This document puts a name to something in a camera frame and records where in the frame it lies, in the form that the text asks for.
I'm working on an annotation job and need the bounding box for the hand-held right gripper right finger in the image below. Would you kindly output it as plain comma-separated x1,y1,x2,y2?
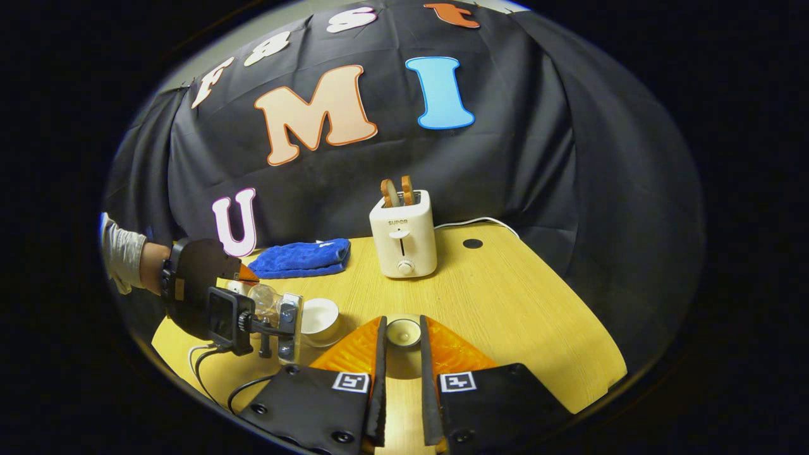
418,315,573,455

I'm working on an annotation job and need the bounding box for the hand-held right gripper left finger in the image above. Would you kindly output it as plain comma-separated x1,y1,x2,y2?
239,315,388,455

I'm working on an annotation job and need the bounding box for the white teacup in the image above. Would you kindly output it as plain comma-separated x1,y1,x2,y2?
300,298,342,339

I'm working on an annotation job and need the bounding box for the clear water bottle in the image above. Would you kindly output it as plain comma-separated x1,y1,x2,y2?
228,280,288,328

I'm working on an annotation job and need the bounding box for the white teacup lid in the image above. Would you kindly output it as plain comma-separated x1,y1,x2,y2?
384,314,423,381

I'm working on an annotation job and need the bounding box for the blue folded towel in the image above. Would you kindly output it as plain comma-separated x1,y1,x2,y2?
248,238,351,279

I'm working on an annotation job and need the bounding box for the white toaster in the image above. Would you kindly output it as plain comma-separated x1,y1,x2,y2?
369,190,438,279

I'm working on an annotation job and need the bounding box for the black backdrop cloth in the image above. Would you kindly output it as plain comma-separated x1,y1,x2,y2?
101,0,705,355

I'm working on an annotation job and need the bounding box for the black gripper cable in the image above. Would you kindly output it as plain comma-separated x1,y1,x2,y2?
226,374,277,415

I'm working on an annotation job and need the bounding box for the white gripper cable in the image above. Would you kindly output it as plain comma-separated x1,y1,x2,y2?
188,343,219,380

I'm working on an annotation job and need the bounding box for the white toaster power cable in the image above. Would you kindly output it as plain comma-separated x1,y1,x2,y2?
434,217,520,239

